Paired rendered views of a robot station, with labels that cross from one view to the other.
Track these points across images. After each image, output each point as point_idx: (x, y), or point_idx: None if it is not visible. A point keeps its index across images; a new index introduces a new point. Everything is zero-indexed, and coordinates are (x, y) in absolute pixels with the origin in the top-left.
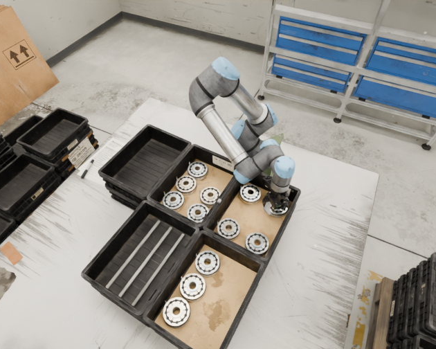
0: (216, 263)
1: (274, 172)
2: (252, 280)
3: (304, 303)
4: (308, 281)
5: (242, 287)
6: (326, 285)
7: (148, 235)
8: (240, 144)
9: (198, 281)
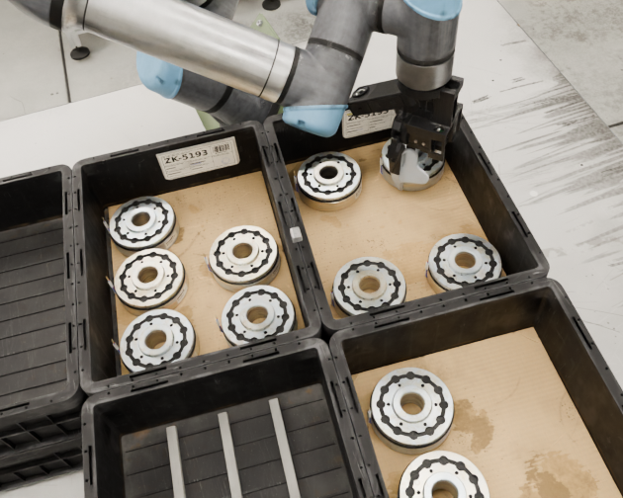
0: (435, 386)
1: (412, 23)
2: (540, 352)
3: None
4: (597, 268)
5: (540, 386)
6: None
7: (182, 492)
8: (195, 90)
9: (446, 468)
